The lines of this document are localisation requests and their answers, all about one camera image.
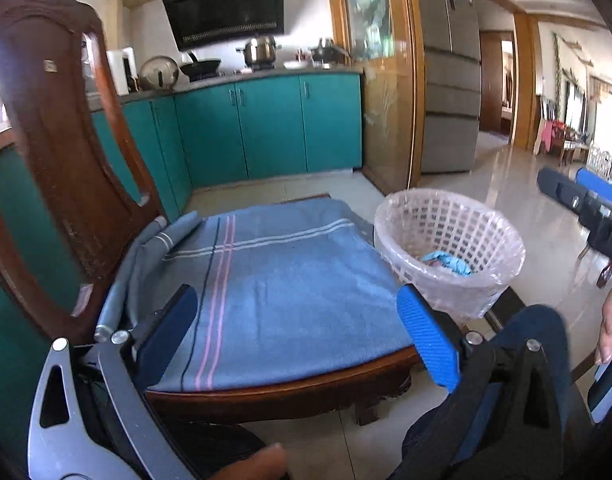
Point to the carved wooden chair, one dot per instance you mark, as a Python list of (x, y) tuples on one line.
[(51, 125)]

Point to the person's right hand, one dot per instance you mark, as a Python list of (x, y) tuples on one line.
[(608, 330)]

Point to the blue striped seat cloth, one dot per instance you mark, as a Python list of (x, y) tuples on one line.
[(286, 310)]

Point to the person's left leg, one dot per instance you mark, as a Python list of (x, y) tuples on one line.
[(221, 435)]

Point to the stainless steel stock pot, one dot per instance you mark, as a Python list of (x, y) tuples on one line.
[(260, 52)]

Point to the black range hood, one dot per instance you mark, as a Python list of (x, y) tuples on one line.
[(221, 10)]

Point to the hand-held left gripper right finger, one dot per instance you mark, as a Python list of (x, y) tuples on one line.
[(426, 335)]

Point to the white kitchen appliance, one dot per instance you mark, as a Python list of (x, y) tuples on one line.
[(117, 70)]

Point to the light blue wrapper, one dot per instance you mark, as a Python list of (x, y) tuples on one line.
[(448, 262)]

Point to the white plastic lattice basket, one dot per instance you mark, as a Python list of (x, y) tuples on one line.
[(436, 225)]

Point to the wooden framed glass door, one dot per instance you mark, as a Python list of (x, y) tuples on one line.
[(381, 110)]

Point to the round steel pan lid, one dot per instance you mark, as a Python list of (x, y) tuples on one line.
[(158, 74)]

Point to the row of glass bottles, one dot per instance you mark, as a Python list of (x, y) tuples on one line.
[(603, 162)]

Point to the pink garment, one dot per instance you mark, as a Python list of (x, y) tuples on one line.
[(547, 135)]

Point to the person's left hand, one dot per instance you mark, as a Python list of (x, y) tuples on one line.
[(256, 465)]

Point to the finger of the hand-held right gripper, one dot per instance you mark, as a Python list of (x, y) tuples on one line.
[(593, 182), (558, 187)]

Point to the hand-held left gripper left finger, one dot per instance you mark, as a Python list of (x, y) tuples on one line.
[(168, 330)]

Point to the white bowl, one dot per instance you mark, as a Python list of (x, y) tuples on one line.
[(294, 64)]

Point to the grey refrigerator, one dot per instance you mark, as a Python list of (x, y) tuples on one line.
[(451, 85)]

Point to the dark cooking pot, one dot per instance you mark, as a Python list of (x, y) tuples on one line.
[(326, 52)]

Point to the black wok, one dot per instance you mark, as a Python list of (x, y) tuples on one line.
[(201, 67)]

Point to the clear plastic bag liner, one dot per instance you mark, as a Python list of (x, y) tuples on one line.
[(511, 260)]

